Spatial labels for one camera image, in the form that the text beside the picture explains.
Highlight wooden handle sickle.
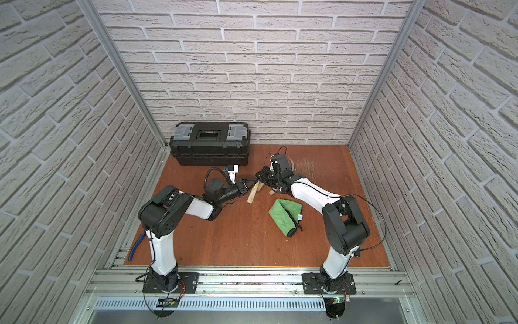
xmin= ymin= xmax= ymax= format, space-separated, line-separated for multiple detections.
xmin=258 ymin=152 xmax=276 ymax=191
xmin=247 ymin=181 xmax=261 ymax=204
xmin=269 ymin=157 xmax=294 ymax=195

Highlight green rag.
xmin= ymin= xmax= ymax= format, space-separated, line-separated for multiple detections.
xmin=268 ymin=199 xmax=303 ymax=238

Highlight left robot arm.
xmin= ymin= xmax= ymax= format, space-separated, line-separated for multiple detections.
xmin=138 ymin=179 xmax=257 ymax=286

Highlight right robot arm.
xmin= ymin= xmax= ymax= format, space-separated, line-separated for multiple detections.
xmin=256 ymin=153 xmax=370 ymax=282

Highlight black plastic toolbox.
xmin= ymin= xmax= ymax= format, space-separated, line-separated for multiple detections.
xmin=169 ymin=121 xmax=251 ymax=166

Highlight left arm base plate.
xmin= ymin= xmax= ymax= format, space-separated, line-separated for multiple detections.
xmin=143 ymin=270 xmax=200 ymax=294

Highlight blue handled pliers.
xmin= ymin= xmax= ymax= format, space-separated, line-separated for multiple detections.
xmin=127 ymin=233 xmax=147 ymax=261

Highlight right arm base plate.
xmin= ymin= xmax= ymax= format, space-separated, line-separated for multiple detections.
xmin=302 ymin=272 xmax=357 ymax=296

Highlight aluminium front rail frame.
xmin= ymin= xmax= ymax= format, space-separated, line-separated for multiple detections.
xmin=71 ymin=266 xmax=425 ymax=323

